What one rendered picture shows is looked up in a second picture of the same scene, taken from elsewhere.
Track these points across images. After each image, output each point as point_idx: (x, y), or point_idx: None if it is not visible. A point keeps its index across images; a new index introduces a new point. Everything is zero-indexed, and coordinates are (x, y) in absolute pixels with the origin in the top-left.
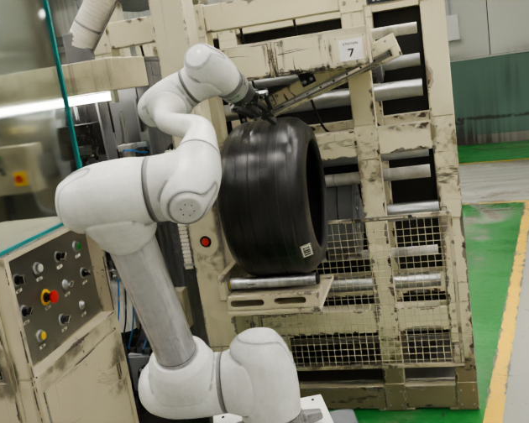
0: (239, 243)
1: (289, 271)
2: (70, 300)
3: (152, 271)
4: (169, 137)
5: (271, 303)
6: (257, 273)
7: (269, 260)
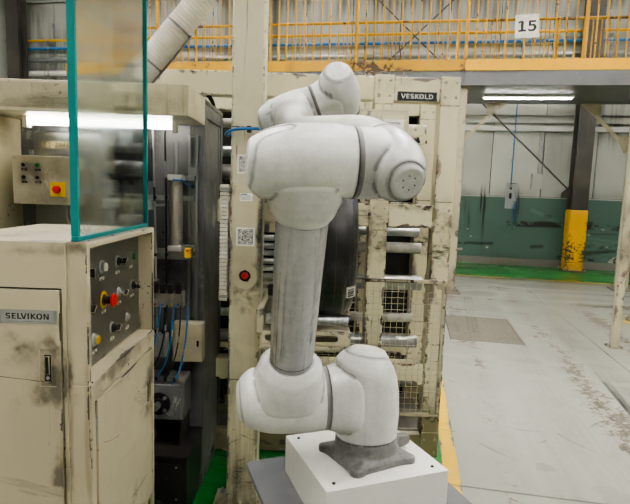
0: None
1: (326, 311)
2: (119, 310)
3: (319, 257)
4: (209, 179)
5: None
6: None
7: None
